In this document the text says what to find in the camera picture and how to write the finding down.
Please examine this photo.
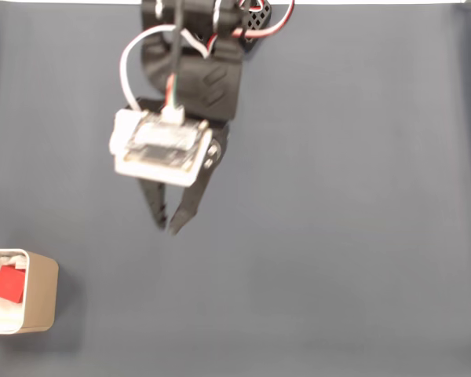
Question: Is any red cube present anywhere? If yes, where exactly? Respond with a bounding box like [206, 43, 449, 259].
[0, 264, 27, 305]

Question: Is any beige box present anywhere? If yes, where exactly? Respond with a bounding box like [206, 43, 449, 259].
[0, 247, 60, 335]

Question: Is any dark grey mat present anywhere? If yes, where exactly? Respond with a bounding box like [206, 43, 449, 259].
[0, 2, 471, 377]

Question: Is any white red black servo cable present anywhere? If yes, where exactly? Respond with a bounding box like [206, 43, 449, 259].
[119, 24, 217, 113]
[231, 0, 297, 39]

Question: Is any white camera board mount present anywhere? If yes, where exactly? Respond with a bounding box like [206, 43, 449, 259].
[108, 107, 214, 187]

